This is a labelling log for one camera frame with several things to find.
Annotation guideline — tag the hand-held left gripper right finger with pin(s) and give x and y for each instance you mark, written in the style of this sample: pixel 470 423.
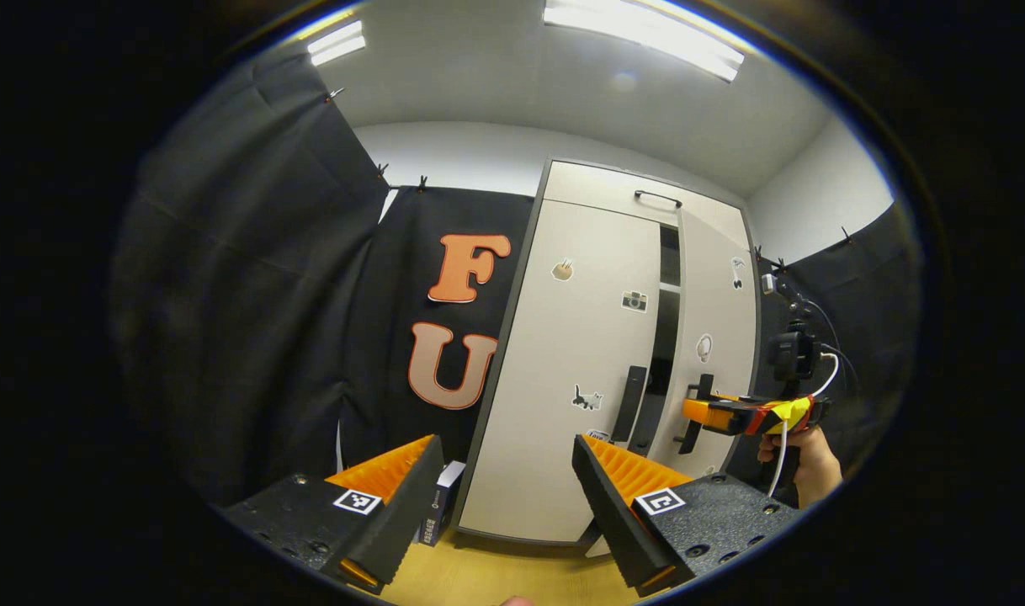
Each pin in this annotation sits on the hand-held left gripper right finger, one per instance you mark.
pixel 613 522

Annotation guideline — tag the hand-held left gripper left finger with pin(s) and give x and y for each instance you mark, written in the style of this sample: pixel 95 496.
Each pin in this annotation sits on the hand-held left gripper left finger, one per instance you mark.
pixel 399 522

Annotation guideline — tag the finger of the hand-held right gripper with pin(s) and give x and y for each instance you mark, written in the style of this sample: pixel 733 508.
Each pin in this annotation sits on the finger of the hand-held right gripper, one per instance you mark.
pixel 714 412

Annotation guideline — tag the beige cabinet door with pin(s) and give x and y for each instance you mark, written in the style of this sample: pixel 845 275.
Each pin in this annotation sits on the beige cabinet door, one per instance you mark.
pixel 563 379
pixel 719 303

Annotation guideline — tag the double-door shoe cabinet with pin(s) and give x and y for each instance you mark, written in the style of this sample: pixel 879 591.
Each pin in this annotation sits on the double-door shoe cabinet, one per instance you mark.
pixel 668 328

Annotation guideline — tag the white cabinet shelf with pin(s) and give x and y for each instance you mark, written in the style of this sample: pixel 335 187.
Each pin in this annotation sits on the white cabinet shelf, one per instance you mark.
pixel 669 287

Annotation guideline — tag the beige cabinet drawer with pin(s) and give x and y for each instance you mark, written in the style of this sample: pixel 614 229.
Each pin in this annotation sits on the beige cabinet drawer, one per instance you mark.
pixel 597 189

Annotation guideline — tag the dark blue and white box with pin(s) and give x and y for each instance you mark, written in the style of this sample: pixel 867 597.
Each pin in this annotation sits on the dark blue and white box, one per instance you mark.
pixel 438 505

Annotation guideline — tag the black backdrop cloth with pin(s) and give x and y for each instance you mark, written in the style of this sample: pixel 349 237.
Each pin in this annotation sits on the black backdrop cloth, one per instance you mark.
pixel 252 295
pixel 866 278

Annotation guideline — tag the ceiling light panel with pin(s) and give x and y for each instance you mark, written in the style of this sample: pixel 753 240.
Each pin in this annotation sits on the ceiling light panel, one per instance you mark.
pixel 647 34
pixel 337 42

